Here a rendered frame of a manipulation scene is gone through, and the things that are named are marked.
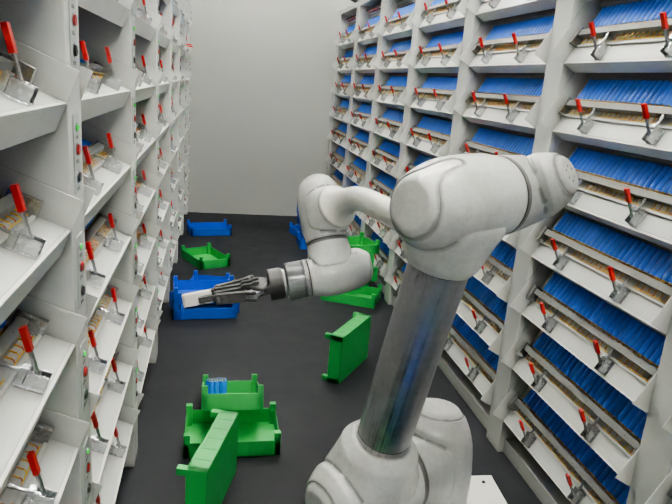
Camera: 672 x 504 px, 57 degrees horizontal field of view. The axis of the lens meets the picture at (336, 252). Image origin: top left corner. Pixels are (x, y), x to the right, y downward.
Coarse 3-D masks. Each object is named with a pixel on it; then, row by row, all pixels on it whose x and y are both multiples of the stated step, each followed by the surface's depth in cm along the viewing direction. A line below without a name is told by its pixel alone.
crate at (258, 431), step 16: (192, 416) 208; (208, 416) 209; (240, 416) 212; (256, 416) 213; (272, 416) 212; (192, 432) 204; (240, 432) 206; (256, 432) 207; (272, 432) 208; (192, 448) 190; (240, 448) 193; (256, 448) 194; (272, 448) 195
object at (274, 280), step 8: (272, 272) 142; (280, 272) 142; (264, 280) 145; (272, 280) 141; (280, 280) 142; (248, 288) 142; (256, 288) 141; (264, 288) 141; (272, 288) 141; (280, 288) 142; (272, 296) 142; (280, 296) 143
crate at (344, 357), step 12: (348, 324) 254; (360, 324) 256; (336, 336) 241; (348, 336) 245; (360, 336) 258; (336, 348) 242; (348, 348) 248; (360, 348) 261; (336, 360) 244; (348, 360) 250; (360, 360) 264; (336, 372) 245; (348, 372) 253
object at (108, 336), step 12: (108, 288) 166; (120, 288) 169; (132, 288) 169; (120, 300) 168; (132, 300) 170; (96, 312) 155; (120, 312) 161; (96, 324) 149; (108, 324) 152; (108, 336) 146; (108, 348) 141; (108, 360) 136; (96, 384) 125; (96, 396) 113
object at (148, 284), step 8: (144, 272) 239; (152, 272) 240; (144, 280) 224; (152, 280) 241; (144, 288) 233; (152, 288) 237; (144, 296) 225; (152, 296) 230; (144, 304) 219; (144, 312) 213; (144, 320) 207
